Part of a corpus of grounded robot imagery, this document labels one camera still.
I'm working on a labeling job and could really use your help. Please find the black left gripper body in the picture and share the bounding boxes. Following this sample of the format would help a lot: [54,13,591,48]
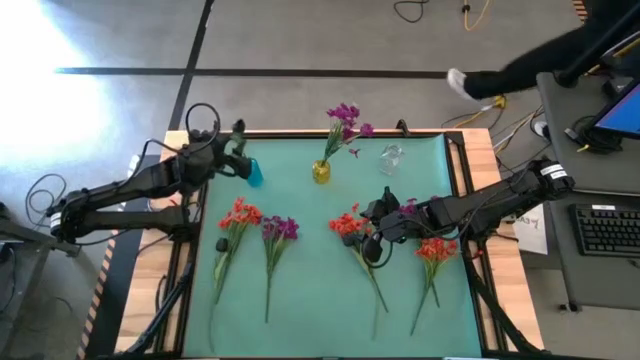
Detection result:
[195,142,235,182]

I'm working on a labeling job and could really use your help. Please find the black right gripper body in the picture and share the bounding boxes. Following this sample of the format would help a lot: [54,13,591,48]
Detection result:
[375,208,432,244]

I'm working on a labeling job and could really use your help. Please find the purple artificial flower bunch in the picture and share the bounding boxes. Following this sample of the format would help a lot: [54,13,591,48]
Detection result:
[397,196,442,309]
[322,102,376,166]
[261,214,300,324]

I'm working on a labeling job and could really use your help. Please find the orange artificial flower bunch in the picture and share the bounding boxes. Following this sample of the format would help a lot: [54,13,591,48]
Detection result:
[409,236,459,336]
[328,202,390,314]
[212,196,264,305]

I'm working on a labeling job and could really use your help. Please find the blue glass vase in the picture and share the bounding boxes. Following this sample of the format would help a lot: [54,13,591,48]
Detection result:
[247,157,265,189]

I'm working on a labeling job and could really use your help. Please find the clear glass vase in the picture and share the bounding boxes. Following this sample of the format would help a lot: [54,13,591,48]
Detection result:
[377,143,405,177]

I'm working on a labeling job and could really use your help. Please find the yellow glass vase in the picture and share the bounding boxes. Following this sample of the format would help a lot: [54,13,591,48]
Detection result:
[311,159,332,185]

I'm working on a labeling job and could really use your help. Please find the teal table mat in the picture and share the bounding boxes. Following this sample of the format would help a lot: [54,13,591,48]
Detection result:
[180,133,482,359]

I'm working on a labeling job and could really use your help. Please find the white paper sheet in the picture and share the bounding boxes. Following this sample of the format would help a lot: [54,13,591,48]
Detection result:
[512,202,550,256]

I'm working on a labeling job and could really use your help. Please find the black floor mat striped edge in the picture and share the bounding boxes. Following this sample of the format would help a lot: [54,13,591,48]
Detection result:
[74,153,166,360]

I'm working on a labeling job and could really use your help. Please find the grey desk with monitor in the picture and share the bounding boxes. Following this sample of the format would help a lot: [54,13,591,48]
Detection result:
[535,69,640,197]

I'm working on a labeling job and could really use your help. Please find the person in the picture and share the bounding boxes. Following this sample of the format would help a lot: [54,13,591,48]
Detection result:
[446,0,640,102]

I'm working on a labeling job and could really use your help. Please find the grey metal stand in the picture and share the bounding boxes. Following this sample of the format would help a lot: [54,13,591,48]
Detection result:
[0,199,84,360]

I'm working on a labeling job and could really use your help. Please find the grey keyboard desk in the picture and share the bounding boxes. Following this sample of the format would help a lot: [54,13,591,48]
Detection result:
[544,188,640,312]

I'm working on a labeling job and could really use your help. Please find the black keyboard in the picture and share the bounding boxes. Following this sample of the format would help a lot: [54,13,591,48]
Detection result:
[569,202,640,259]

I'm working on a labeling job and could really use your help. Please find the monitor with blue screen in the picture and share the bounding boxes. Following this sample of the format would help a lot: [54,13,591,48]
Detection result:
[592,77,640,141]

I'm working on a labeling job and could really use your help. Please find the black monitor pole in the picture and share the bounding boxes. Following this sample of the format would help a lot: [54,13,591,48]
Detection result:
[555,2,640,89]

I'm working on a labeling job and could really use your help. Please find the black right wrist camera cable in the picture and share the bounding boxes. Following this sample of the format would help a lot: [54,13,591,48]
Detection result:
[368,238,397,270]

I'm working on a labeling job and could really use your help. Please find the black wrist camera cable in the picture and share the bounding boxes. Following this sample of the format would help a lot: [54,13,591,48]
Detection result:
[184,102,222,149]
[368,238,397,270]

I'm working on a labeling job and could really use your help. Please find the black left wrist camera cable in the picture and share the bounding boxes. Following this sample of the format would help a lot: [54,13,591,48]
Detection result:
[184,102,222,149]

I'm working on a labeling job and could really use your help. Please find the black metal table frame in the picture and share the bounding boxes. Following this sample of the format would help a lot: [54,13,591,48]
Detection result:
[124,128,539,359]

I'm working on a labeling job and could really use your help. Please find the black floor cable bundle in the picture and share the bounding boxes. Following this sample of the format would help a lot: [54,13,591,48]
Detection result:
[439,87,554,187]

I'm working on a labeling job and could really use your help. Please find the yellow plug with cable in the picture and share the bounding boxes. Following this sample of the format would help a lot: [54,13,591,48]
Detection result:
[452,93,507,129]

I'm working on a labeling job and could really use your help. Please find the black looped floor cable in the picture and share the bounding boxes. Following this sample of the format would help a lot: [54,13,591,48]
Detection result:
[23,172,69,230]

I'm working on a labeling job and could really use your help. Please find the black monitor cables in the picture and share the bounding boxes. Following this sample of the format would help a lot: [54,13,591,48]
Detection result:
[563,113,625,155]

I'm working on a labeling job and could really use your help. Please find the yellow floor cable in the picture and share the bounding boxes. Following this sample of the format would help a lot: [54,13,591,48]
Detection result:
[462,0,494,33]

